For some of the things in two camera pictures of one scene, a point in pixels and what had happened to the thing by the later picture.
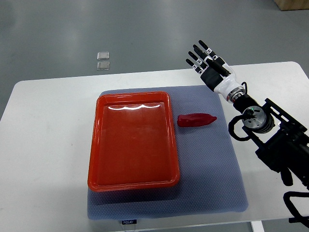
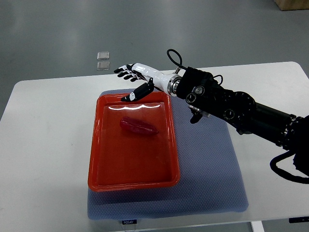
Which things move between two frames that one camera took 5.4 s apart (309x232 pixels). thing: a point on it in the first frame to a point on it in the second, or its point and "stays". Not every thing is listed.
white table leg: (257, 226) stays
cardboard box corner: (292, 5) stays
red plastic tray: (133, 144) stays
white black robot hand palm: (215, 81) to (171, 83)
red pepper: (194, 120) to (135, 125)
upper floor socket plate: (103, 55) stays
